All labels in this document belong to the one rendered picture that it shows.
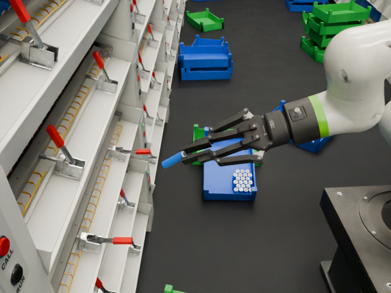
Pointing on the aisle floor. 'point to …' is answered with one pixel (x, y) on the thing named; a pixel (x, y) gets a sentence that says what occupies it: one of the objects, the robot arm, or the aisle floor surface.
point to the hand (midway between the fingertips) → (196, 152)
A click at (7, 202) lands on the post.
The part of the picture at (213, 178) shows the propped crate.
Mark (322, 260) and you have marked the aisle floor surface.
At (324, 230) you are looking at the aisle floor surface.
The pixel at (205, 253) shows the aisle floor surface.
